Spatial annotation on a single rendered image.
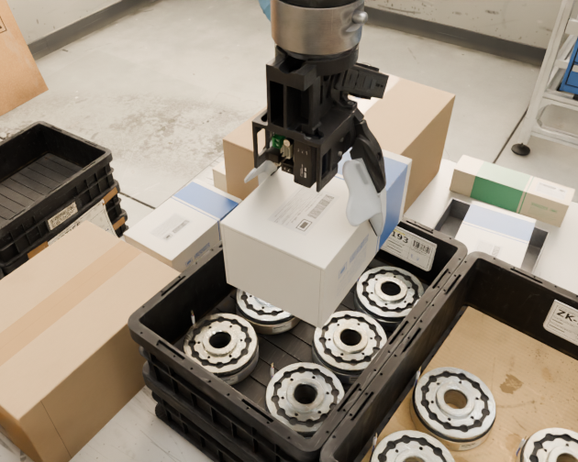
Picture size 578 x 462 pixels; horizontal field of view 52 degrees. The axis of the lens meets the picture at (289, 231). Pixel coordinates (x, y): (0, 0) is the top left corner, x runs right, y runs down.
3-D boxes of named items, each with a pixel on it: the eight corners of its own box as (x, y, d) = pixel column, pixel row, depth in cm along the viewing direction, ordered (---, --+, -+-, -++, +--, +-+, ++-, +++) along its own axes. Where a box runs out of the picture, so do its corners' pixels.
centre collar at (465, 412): (447, 377, 77) (448, 374, 77) (481, 399, 75) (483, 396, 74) (427, 402, 74) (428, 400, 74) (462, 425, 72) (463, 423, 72)
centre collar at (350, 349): (347, 319, 84) (348, 316, 84) (375, 338, 82) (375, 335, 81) (325, 340, 82) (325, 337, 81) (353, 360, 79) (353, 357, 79)
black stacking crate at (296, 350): (304, 225, 106) (305, 174, 99) (455, 301, 93) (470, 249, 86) (138, 375, 83) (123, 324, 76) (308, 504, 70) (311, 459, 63)
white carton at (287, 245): (317, 186, 77) (319, 127, 71) (402, 218, 73) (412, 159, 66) (226, 282, 65) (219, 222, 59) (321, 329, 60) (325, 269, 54)
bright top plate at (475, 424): (439, 356, 80) (439, 353, 80) (508, 398, 75) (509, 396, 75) (398, 407, 75) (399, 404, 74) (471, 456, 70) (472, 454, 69)
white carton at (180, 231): (200, 211, 126) (195, 178, 120) (245, 233, 121) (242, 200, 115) (131, 267, 114) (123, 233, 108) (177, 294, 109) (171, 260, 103)
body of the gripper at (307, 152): (251, 172, 56) (244, 54, 48) (298, 129, 61) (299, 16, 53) (321, 200, 53) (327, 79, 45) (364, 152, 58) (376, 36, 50)
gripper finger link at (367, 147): (352, 199, 59) (312, 125, 56) (361, 190, 60) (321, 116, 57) (391, 192, 56) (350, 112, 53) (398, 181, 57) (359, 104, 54)
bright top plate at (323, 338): (344, 302, 87) (344, 299, 87) (401, 339, 82) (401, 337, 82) (298, 343, 82) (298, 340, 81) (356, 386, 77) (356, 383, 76)
